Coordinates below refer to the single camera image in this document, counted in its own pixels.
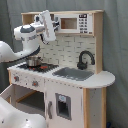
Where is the white microwave door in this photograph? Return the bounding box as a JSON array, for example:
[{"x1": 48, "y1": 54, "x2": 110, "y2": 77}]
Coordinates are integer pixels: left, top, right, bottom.
[{"x1": 55, "y1": 13, "x2": 93, "y2": 34}]

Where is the red left oven knob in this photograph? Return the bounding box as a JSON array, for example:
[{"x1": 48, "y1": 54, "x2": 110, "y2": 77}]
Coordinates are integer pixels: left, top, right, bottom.
[{"x1": 13, "y1": 75, "x2": 20, "y2": 83}]

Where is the red oven knob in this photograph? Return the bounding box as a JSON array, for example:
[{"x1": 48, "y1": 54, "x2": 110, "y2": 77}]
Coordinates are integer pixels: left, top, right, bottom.
[
  {"x1": 32, "y1": 81, "x2": 39, "y2": 87},
  {"x1": 13, "y1": 75, "x2": 20, "y2": 83}
]

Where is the small metal pot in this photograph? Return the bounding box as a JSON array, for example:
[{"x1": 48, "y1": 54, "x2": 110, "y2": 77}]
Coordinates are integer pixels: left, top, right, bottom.
[{"x1": 26, "y1": 56, "x2": 42, "y2": 67}]

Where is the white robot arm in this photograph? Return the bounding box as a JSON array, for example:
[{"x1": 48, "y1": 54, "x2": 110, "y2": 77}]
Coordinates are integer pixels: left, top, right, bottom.
[{"x1": 0, "y1": 10, "x2": 56, "y2": 128}]

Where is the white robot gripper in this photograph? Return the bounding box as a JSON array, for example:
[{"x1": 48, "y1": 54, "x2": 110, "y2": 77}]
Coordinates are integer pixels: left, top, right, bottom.
[{"x1": 33, "y1": 10, "x2": 59, "y2": 42}]

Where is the black toy stovetop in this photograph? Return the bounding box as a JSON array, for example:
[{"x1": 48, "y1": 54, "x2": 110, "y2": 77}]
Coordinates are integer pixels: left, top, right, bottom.
[{"x1": 20, "y1": 63, "x2": 57, "y2": 73}]

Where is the black toy faucet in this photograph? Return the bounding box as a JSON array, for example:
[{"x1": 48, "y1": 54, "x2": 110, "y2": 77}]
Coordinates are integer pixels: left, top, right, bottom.
[{"x1": 77, "y1": 50, "x2": 95, "y2": 70}]

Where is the white oven door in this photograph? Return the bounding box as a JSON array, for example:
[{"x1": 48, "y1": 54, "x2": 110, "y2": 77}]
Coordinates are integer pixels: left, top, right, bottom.
[{"x1": 0, "y1": 85, "x2": 15, "y2": 103}]

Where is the wooden toy kitchen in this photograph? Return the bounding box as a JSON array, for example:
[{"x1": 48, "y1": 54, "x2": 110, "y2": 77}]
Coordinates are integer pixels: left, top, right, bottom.
[{"x1": 7, "y1": 9, "x2": 116, "y2": 128}]

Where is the grey toy sink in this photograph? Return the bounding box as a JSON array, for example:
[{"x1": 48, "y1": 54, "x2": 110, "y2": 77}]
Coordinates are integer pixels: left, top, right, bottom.
[{"x1": 53, "y1": 67, "x2": 93, "y2": 81}]

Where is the red right oven knob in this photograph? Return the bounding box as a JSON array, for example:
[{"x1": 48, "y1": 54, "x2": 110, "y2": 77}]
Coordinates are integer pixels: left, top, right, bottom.
[{"x1": 32, "y1": 81, "x2": 39, "y2": 87}]

